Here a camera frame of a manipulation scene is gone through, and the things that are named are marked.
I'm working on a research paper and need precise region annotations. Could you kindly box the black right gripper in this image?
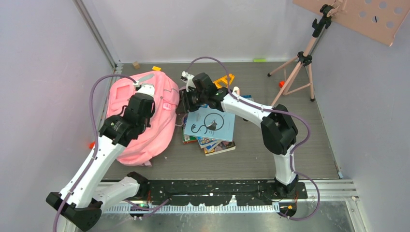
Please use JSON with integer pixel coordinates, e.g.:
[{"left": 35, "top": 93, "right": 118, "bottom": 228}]
[{"left": 176, "top": 88, "right": 207, "bottom": 115}]

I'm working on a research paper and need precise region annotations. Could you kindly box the light blue cat book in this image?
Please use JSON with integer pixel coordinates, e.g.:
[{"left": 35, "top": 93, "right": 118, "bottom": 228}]
[{"left": 184, "top": 107, "right": 235, "bottom": 142}]

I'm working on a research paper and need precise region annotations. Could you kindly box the pink student backpack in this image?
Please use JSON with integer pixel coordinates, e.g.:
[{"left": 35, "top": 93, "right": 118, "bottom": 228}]
[{"left": 106, "top": 71, "right": 180, "bottom": 167}]

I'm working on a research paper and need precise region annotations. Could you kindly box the yellow spine paperback book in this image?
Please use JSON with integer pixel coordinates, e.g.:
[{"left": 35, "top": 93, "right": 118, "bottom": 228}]
[{"left": 197, "top": 137, "right": 222, "bottom": 151}]

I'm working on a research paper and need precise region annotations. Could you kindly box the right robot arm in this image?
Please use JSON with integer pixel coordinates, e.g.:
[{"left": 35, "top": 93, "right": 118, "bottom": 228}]
[{"left": 179, "top": 71, "right": 299, "bottom": 199}]

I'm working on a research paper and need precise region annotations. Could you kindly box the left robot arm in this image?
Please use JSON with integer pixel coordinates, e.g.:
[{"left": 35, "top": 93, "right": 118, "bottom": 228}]
[{"left": 46, "top": 93, "right": 155, "bottom": 232}]

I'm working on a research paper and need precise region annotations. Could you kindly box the yellow triangle ruler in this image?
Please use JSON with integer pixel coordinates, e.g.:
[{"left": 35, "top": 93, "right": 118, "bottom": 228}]
[{"left": 213, "top": 73, "right": 235, "bottom": 88}]

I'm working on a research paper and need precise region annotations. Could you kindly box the white pink stapler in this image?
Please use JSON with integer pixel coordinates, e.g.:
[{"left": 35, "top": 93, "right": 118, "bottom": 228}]
[{"left": 233, "top": 87, "right": 240, "bottom": 95}]

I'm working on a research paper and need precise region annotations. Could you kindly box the small wooden block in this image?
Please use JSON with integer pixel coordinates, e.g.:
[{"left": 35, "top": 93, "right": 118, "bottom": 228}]
[{"left": 132, "top": 61, "right": 140, "bottom": 70}]

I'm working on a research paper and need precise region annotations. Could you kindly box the green cover book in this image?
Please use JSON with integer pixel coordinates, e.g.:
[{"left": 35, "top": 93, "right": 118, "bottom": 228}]
[{"left": 181, "top": 123, "right": 197, "bottom": 144}]

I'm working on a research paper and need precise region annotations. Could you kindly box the pink tripod music stand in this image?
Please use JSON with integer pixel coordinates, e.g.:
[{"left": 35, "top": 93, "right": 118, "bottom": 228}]
[{"left": 268, "top": 0, "right": 410, "bottom": 106}]

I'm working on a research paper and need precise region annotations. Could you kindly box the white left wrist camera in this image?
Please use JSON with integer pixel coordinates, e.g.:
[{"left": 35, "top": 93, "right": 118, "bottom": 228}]
[{"left": 133, "top": 81, "right": 155, "bottom": 97}]

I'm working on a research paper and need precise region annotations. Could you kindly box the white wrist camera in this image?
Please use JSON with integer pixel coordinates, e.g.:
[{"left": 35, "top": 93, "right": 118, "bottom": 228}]
[
  {"left": 133, "top": 81, "right": 155, "bottom": 97},
  {"left": 180, "top": 71, "right": 196, "bottom": 92}
]

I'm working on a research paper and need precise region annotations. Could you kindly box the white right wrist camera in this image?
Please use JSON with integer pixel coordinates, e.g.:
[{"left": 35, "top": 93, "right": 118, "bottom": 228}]
[{"left": 180, "top": 71, "right": 196, "bottom": 92}]

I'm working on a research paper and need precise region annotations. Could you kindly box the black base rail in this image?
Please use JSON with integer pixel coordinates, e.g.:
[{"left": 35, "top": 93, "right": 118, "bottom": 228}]
[{"left": 132, "top": 179, "right": 308, "bottom": 215}]

